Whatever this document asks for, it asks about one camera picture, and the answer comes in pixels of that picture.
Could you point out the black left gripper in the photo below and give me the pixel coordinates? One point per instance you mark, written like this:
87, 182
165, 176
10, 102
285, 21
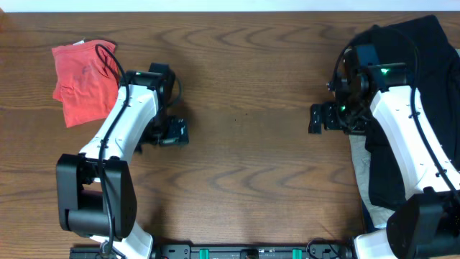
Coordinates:
176, 133

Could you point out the black garment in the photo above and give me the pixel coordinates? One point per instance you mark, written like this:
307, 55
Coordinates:
423, 45

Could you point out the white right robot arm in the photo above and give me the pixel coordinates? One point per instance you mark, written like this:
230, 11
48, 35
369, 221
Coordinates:
427, 224

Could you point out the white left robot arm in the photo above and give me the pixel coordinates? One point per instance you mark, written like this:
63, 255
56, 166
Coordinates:
96, 197

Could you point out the red printed t-shirt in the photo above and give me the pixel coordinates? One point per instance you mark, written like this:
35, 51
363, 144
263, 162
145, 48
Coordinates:
87, 80

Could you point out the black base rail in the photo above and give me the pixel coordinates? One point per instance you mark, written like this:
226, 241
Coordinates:
315, 250

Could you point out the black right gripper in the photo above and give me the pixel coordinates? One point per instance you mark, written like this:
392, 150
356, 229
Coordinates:
317, 119

